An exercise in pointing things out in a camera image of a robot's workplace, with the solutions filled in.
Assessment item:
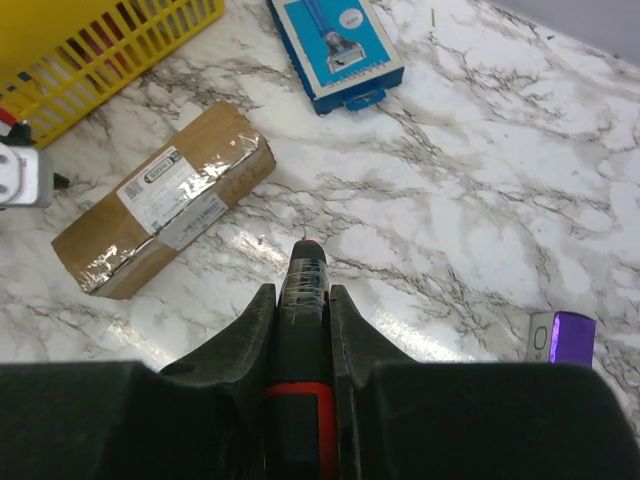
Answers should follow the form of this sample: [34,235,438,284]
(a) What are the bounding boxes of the blue razor box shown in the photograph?
[267,0,405,115]

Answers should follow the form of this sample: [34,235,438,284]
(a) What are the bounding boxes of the brown cardboard express box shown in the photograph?
[52,102,276,300]

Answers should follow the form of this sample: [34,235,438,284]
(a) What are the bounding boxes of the yellow plastic basket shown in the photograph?
[1,0,225,147]

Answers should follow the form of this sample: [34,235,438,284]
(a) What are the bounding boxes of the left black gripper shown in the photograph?
[9,122,70,190]

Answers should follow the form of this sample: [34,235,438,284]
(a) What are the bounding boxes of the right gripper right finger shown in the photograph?
[329,285,639,479]

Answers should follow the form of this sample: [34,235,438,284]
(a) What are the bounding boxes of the red black utility knife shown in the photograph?
[264,238,339,479]

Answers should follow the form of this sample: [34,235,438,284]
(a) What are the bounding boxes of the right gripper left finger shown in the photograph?
[1,284,276,479]

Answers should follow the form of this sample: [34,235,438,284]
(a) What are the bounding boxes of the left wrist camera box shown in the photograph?
[0,144,54,209]

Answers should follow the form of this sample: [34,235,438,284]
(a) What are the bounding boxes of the purple silver box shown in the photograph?
[526,311,597,368]

